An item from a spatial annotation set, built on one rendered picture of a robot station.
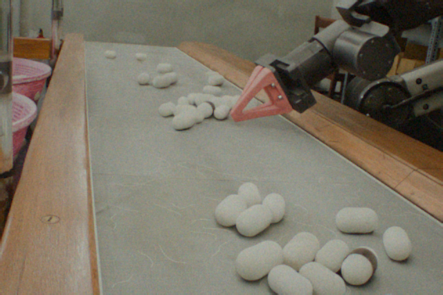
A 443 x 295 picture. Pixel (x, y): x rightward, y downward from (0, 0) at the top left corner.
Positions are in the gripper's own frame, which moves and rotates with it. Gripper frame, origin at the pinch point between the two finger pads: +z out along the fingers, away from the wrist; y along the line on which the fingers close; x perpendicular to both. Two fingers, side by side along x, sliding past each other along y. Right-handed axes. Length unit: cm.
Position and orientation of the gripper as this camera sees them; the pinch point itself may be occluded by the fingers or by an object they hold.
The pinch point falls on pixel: (237, 114)
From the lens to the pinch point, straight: 67.0
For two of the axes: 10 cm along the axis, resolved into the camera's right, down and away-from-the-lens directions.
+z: -8.2, 5.8, -0.5
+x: 5.1, 7.6, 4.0
